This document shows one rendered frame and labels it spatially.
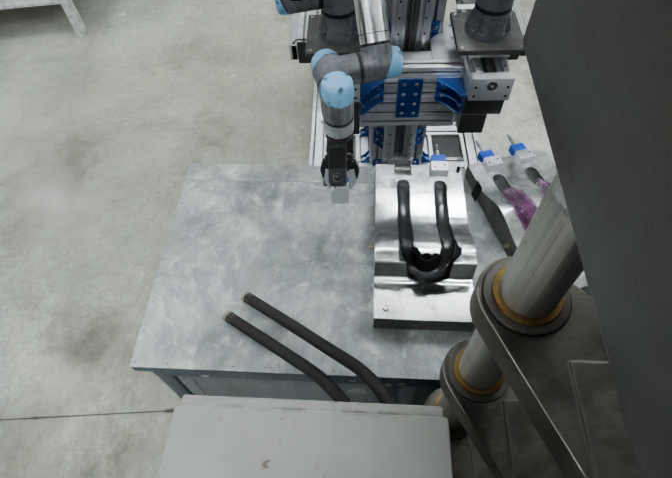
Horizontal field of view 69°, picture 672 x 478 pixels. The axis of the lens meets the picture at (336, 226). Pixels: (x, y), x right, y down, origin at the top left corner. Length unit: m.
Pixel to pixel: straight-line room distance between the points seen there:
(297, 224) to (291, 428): 1.00
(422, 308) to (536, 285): 0.82
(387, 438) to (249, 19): 3.53
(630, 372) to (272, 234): 1.32
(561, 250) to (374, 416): 0.26
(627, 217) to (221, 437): 0.46
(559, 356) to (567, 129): 0.31
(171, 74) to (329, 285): 2.41
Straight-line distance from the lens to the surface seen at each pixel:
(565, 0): 0.32
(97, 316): 2.50
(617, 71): 0.25
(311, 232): 1.48
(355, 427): 0.56
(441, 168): 1.49
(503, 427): 0.78
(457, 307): 1.31
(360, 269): 1.40
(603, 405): 0.55
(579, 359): 0.56
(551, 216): 0.42
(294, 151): 2.80
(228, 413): 0.58
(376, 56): 1.25
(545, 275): 0.47
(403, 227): 1.38
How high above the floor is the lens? 2.02
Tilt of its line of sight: 55 degrees down
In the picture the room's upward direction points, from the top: 3 degrees counter-clockwise
